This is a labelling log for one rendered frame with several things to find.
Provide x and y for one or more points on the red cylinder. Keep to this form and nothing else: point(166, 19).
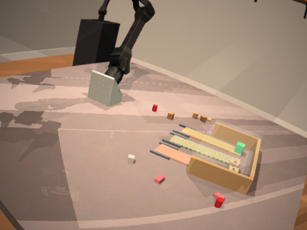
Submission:
point(154, 108)
point(219, 202)

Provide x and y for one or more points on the small red block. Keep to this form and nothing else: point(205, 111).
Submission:
point(159, 178)
point(217, 194)

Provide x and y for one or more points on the peach strip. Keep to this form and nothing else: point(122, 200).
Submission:
point(174, 154)

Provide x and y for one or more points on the orange strip with teal polka dots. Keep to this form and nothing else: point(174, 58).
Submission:
point(187, 144)

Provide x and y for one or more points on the yellow flat strip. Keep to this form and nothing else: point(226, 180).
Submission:
point(194, 134)

